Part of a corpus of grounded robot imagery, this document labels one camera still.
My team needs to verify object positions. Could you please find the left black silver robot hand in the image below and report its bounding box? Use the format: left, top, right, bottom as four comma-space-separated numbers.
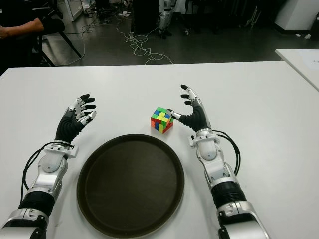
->
55, 94, 97, 145

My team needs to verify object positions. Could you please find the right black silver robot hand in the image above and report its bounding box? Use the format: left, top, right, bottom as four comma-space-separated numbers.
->
166, 84, 212, 132

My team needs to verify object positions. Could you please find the multicoloured Rubik's cube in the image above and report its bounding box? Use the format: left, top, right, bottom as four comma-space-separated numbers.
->
150, 106, 174, 134

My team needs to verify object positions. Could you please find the bystander bare forearm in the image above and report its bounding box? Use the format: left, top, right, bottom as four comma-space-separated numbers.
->
4, 17, 45, 38

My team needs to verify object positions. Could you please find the bystander black shirt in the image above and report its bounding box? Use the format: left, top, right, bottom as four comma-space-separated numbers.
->
0, 0, 66, 75

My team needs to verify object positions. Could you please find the black chair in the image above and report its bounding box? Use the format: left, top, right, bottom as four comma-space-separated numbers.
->
36, 31, 83, 67

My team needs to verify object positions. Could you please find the round dark brown tray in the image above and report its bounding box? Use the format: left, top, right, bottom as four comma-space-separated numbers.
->
76, 133, 185, 239

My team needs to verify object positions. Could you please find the white standing humanoid robot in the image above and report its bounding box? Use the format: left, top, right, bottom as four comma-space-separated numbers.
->
159, 0, 175, 39

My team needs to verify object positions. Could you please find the folded metal stand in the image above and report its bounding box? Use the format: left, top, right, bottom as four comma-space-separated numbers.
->
245, 4, 259, 29

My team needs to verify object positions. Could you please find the white side table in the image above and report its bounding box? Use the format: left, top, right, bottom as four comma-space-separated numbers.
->
275, 48, 319, 92

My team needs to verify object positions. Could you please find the black monitor screen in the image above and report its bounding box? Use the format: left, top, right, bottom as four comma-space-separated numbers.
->
133, 0, 160, 34

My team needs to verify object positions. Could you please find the white machine housing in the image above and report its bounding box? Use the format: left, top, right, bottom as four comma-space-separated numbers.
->
274, 0, 319, 33

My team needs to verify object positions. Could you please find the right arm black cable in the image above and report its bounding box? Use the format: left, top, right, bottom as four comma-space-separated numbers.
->
211, 129, 242, 175

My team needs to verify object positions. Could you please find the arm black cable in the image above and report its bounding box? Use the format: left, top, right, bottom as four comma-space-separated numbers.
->
22, 141, 75, 197
211, 129, 242, 175

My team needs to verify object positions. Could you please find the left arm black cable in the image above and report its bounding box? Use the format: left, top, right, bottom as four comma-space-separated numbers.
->
22, 141, 75, 197

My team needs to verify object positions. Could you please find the tangled white floor cable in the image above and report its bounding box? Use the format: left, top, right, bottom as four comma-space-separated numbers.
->
116, 14, 174, 66

